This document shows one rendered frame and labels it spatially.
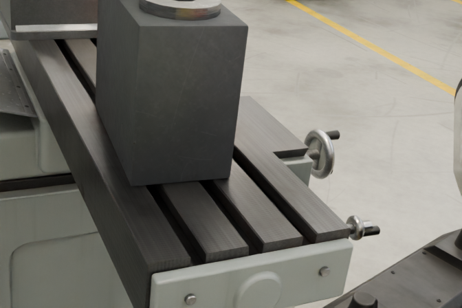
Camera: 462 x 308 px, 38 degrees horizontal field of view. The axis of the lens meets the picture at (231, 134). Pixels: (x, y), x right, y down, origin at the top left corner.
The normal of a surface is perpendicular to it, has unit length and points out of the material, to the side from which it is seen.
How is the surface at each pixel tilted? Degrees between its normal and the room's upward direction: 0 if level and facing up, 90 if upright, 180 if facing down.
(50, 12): 90
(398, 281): 0
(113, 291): 90
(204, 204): 0
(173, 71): 90
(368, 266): 0
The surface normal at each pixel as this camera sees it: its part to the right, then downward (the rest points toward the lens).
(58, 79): 0.11, -0.90
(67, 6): 0.43, 0.43
